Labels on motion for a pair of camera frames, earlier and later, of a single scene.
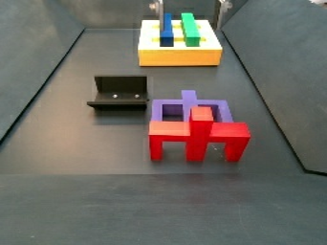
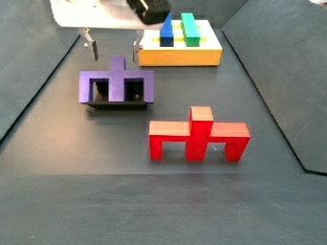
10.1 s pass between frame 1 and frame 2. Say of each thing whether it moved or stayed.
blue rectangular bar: stayed
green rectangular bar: stayed
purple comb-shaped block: moved
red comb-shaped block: stayed
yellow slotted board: stayed
